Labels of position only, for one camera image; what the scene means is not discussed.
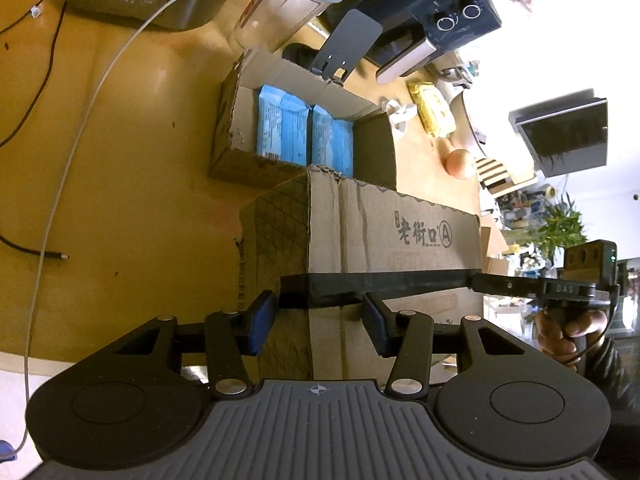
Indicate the blue packet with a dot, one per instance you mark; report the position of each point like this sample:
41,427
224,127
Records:
332,142
282,126

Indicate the cardboard box black tape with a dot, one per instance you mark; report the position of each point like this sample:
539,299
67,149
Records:
320,223

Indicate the white plastic item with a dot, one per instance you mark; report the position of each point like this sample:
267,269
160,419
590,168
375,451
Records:
399,116

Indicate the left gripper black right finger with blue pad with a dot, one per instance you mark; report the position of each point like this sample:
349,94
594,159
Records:
406,337

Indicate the black monitor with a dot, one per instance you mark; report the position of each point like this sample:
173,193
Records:
565,134

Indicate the green plant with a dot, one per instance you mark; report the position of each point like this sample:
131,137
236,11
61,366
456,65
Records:
558,227

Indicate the yellow snack packet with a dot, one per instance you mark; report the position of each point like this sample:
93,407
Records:
433,109

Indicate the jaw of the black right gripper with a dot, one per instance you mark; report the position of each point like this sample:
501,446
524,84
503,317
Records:
499,285

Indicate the orange fruit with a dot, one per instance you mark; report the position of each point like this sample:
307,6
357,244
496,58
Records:
458,162

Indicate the dark blue toaster oven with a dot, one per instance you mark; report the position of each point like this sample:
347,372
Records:
416,32

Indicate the open cardboard box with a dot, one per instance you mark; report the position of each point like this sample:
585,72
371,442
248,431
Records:
234,156

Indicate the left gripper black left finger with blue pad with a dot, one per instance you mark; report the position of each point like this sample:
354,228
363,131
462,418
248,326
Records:
229,337

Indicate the dark sleeved right forearm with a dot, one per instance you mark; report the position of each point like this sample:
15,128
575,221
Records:
605,369

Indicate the person's right hand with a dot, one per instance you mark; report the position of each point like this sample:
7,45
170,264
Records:
558,342

